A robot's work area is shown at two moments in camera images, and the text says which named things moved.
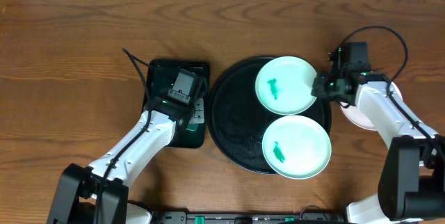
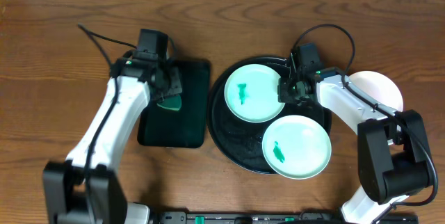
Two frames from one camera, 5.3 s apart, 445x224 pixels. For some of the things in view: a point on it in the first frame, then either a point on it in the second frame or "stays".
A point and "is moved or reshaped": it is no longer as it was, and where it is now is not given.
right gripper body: (329, 88) -> (291, 91)
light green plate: (284, 85) is moved or reshaped
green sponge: (192, 126) is moved or reshaped
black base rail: (182, 217) stays
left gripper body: (196, 111) -> (170, 84)
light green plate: (297, 147) stays
